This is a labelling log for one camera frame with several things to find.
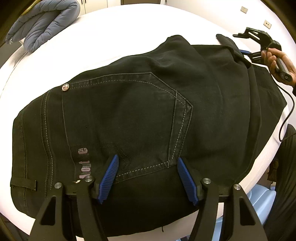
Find black denim pants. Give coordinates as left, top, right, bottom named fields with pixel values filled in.
left=11, top=35, right=287, bottom=240

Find person's right hand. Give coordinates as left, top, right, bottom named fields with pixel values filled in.
left=261, top=47, right=296, bottom=88

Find light blue plastic bin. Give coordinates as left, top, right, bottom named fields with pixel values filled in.
left=212, top=184, right=276, bottom=240

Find white bed sheet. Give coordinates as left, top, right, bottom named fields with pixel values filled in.
left=0, top=3, right=296, bottom=241

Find blue folded quilt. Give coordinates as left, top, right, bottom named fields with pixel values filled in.
left=5, top=0, right=80, bottom=53

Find lower beige wall socket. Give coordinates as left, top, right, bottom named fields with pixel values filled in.
left=263, top=20, right=272, bottom=29

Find beige wall socket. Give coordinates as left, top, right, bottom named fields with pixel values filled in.
left=263, top=20, right=272, bottom=29
left=240, top=6, right=248, bottom=14

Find upper beige wall socket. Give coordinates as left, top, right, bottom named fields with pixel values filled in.
left=240, top=6, right=248, bottom=14

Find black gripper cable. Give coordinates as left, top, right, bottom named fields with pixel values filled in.
left=265, top=47, right=296, bottom=142

